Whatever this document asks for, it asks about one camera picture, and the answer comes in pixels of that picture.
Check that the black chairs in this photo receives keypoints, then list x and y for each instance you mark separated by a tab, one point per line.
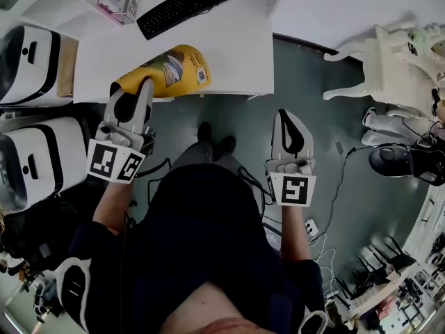
400	259

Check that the black round device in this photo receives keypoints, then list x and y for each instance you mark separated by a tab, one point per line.
389	160

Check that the white power strip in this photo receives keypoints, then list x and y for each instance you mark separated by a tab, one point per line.
310	226

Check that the person's left black shoe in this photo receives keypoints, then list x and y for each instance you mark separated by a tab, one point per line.
204	132

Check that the person's face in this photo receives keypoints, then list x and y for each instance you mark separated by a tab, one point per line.
219	311

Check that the person's black shoe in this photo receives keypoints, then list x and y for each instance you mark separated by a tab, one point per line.
227	144
204	132

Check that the black keyboard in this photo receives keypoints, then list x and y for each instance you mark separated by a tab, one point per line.
184	7

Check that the white ornate stool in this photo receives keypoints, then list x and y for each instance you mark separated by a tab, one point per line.
379	124

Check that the person's left forearm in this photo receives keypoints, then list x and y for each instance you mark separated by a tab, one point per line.
111	204

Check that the white shelf cabinet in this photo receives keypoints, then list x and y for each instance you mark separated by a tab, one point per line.
59	9

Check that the person's right black shoe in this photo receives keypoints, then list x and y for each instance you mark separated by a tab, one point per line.
227	144

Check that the white black machine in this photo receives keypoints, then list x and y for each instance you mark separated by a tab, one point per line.
66	151
38	68

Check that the person's right forearm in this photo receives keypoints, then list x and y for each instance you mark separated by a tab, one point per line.
295	235

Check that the yellow printed package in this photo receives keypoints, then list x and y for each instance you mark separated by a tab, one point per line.
189	61

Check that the dark equipment pile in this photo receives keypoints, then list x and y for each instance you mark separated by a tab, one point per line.
34	235

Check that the person's grey trousers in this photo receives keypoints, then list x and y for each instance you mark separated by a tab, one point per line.
205	155

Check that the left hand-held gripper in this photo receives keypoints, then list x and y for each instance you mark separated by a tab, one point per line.
104	160

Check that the black flat box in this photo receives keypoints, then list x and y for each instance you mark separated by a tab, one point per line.
273	237

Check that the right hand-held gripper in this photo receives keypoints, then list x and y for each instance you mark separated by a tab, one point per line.
293	190

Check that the person's dark shirt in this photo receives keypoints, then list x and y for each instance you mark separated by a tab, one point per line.
201	238

